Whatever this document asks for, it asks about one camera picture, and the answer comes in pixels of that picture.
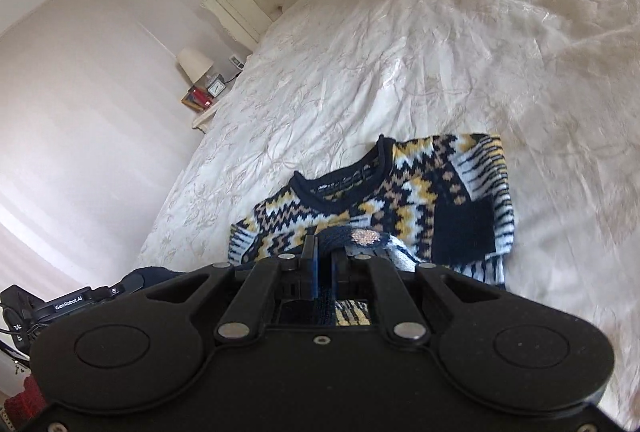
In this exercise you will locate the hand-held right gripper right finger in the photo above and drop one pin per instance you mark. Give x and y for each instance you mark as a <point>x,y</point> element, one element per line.
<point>341,273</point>

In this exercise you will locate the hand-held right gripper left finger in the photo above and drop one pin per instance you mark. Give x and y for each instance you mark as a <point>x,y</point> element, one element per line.
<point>312,272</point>

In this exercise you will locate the patterned knitted sweater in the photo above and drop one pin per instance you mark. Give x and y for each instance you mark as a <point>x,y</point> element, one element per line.
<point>425,192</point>

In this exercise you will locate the red cloth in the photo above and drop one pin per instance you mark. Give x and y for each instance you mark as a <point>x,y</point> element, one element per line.
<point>22,402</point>

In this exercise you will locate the cream bedside table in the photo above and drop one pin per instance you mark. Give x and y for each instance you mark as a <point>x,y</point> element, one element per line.
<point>207,117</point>

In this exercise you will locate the small white clock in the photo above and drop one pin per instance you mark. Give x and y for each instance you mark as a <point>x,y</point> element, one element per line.
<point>217,88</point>

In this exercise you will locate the red box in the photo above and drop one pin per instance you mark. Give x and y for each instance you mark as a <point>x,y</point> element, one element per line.
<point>200,96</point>

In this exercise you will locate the white embroidered bedspread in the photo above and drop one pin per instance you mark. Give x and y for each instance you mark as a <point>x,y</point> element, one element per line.
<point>450,62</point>

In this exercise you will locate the table lamp with cream shade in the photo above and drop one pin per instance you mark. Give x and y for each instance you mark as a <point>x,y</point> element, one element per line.
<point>194,62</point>

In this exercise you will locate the small picture frame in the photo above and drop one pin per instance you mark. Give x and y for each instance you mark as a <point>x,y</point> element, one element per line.
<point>189,101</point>

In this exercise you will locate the wall socket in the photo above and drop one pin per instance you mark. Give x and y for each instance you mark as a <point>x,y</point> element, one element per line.
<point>237,62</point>

